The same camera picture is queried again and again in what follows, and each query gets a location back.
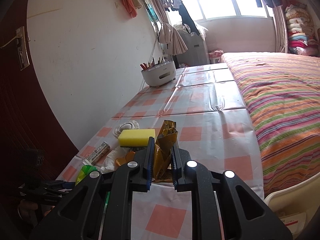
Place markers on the white foam fruit net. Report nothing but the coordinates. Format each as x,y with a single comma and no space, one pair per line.
127,127

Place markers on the bed with striped sheet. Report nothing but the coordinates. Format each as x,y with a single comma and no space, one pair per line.
287,105

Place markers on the dark red door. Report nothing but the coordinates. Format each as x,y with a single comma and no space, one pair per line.
15,105

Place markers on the gold snack wrapper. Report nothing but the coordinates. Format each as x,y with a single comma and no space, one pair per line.
163,152

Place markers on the white carton red stripe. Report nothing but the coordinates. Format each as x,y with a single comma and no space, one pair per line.
292,221

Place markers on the black hanging garment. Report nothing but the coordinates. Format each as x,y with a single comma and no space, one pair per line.
187,17

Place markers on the yellow sponge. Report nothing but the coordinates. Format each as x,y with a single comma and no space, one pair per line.
135,137

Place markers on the white printed tube wrapper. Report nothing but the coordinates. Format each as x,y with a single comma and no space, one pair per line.
98,153

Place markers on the cream plastic trash bin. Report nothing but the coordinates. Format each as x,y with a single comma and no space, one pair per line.
287,197

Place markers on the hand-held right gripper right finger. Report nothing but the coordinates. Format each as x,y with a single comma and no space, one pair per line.
175,170

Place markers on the teal hanging cloth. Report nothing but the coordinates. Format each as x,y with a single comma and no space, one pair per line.
152,12

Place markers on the white desk organizer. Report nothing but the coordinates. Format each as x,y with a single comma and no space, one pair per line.
160,76

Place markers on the stack of folded blankets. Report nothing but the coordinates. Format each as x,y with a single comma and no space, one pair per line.
300,30

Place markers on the pink patterned box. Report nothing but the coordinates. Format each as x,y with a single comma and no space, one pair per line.
215,56

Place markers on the grey standing air conditioner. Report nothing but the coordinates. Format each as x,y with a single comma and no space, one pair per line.
196,51

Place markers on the bunch of pencils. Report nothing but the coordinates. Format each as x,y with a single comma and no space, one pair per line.
150,65

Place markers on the orange plastic piece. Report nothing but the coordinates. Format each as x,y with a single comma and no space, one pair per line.
123,158

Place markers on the crumpled white tissue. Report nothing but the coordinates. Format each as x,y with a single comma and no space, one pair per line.
111,158

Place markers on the small hanging laundry rack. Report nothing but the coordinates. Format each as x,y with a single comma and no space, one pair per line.
172,2

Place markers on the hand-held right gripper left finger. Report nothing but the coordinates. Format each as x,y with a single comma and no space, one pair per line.
149,165

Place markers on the narrow striped curtain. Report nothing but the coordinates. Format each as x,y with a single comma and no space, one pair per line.
280,30

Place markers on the floral cloth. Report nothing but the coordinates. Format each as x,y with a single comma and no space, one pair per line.
200,30

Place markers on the person's left hand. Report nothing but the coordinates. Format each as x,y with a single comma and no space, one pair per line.
27,211

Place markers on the green wrapper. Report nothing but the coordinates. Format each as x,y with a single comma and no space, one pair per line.
83,173

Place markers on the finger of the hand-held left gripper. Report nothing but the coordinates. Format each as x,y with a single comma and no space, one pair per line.
58,192
60,184

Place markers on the pink cloth on hook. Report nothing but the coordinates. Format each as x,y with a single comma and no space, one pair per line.
130,2

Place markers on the tied striped curtain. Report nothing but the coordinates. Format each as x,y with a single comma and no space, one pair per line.
172,40

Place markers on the window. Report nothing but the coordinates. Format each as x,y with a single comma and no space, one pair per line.
220,5

